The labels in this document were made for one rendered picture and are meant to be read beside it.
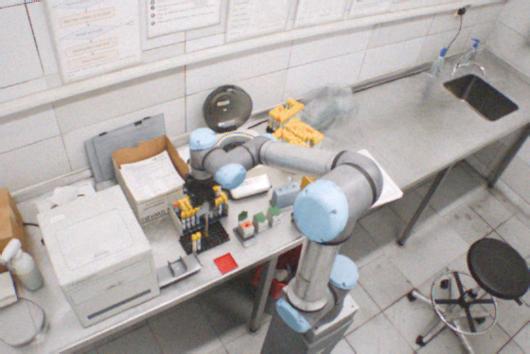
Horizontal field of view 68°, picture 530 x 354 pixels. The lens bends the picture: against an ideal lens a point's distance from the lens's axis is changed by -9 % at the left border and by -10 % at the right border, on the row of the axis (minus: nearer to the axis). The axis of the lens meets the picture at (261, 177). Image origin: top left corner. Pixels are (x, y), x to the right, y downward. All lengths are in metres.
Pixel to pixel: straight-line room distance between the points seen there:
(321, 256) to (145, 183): 0.93
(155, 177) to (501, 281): 1.64
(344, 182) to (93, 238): 0.75
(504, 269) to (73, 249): 1.90
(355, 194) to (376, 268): 1.91
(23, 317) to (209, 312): 1.16
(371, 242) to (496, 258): 0.91
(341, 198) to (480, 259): 1.46
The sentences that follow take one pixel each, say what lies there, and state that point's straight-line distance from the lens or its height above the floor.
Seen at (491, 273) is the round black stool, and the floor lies 0.65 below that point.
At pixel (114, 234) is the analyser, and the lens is 1.29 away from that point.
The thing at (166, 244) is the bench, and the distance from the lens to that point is 1.60.
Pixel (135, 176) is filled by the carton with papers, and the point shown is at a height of 0.94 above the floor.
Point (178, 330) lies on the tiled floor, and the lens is 2.39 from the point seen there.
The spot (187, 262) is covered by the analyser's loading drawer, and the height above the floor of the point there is 0.92.
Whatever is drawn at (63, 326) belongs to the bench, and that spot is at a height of 0.87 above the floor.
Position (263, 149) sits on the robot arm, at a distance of 1.18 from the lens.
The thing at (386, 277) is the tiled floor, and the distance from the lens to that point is 2.75.
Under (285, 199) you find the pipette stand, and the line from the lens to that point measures 1.68.
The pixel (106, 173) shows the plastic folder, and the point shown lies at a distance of 1.82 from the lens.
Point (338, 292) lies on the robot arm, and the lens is 1.24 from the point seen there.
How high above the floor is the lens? 2.21
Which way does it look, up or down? 47 degrees down
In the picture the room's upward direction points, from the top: 9 degrees clockwise
